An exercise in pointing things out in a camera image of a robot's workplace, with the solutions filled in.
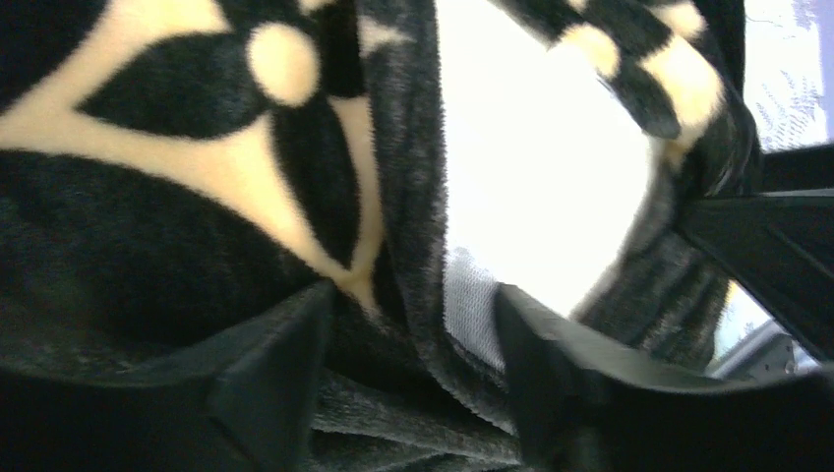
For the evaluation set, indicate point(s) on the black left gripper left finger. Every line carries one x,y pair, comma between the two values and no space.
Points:
240,400

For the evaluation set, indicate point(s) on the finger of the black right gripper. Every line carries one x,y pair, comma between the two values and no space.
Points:
778,243

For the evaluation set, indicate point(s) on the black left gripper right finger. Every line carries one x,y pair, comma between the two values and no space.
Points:
582,402

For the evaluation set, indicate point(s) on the black floral plush pillowcase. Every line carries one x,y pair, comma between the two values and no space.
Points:
171,169

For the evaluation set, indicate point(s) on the white quilted pillow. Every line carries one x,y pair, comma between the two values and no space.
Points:
546,173

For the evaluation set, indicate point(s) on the floral patterned table mat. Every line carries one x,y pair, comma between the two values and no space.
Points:
781,54

